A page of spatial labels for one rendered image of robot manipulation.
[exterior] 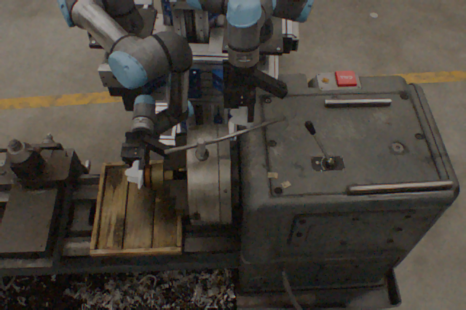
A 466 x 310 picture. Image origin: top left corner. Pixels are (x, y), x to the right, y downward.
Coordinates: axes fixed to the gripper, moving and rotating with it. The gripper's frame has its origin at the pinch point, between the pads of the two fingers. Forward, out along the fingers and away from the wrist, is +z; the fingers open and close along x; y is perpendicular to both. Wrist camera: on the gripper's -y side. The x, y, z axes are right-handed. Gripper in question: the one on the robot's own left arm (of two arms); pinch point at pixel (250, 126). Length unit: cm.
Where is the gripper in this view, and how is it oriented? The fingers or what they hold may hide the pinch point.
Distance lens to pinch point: 121.2
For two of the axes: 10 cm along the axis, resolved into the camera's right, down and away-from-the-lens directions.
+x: 0.4, 6.5, -7.6
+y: -10.0, 0.3, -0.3
